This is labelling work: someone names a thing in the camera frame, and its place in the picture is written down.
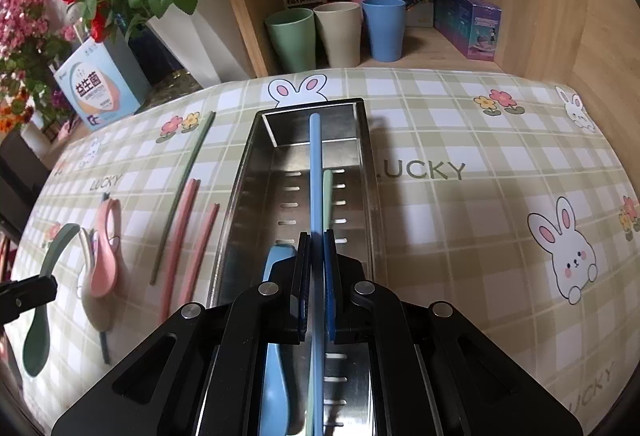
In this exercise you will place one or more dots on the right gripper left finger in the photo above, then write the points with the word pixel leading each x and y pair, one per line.
pixel 299 291

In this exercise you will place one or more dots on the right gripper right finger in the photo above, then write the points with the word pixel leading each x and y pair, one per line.
pixel 330 261

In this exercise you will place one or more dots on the green spoon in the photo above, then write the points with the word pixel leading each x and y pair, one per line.
pixel 37 342

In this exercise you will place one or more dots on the pink spoon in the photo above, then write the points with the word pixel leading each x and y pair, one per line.
pixel 104 276

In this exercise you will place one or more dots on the pink chopstick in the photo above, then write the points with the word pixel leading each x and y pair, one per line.
pixel 184 210
pixel 197 255

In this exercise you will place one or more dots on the stainless steel utensil tray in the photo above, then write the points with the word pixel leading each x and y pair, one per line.
pixel 269 205

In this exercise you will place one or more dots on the plaid bunny tablecloth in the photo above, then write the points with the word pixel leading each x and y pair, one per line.
pixel 498 194

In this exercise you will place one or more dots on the green cup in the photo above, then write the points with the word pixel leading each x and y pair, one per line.
pixel 292 34

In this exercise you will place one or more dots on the beige cup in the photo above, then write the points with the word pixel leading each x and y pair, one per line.
pixel 339 25

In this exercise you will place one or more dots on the gold round tin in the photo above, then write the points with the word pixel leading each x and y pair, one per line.
pixel 176 85

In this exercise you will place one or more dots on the blue cup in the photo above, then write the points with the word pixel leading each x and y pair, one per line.
pixel 386 24

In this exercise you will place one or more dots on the white flower pot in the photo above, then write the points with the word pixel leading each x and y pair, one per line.
pixel 207 43

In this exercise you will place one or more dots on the probiotic product box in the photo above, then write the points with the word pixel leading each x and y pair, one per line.
pixel 103 82

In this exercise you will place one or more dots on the pink blossom plant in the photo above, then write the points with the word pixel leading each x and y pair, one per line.
pixel 30 47

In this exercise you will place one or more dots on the purple small box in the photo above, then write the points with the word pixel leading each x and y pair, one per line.
pixel 472 26

